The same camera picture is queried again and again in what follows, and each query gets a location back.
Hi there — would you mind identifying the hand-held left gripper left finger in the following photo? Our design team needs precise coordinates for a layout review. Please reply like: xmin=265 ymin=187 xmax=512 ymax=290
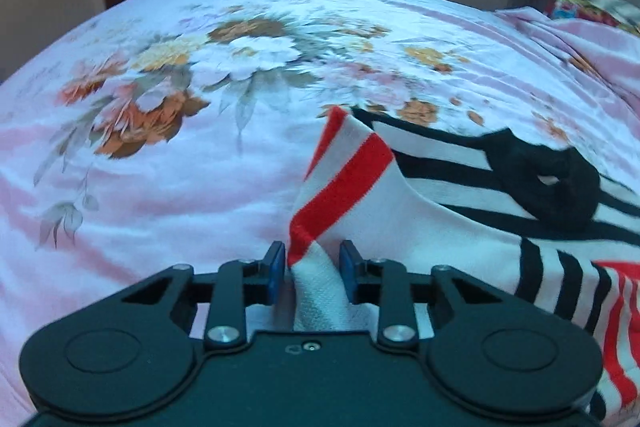
xmin=120 ymin=240 xmax=287 ymax=354

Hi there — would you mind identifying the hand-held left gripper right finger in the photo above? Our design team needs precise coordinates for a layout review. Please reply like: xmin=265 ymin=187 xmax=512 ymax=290
xmin=339 ymin=240 xmax=507 ymax=354

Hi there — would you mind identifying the striped knit sweater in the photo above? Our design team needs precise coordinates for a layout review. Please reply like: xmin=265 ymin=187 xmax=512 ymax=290
xmin=286 ymin=105 xmax=640 ymax=423

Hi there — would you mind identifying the floral bed sheet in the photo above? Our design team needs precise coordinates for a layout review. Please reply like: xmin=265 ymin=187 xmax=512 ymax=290
xmin=0 ymin=0 xmax=640 ymax=418

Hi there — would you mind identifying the pink quilt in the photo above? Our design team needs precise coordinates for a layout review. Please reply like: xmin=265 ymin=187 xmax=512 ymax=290
xmin=494 ymin=7 xmax=640 ymax=112

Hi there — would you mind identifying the colourful pillow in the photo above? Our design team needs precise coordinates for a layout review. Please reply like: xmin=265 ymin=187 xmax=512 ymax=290
xmin=546 ymin=0 xmax=640 ymax=38

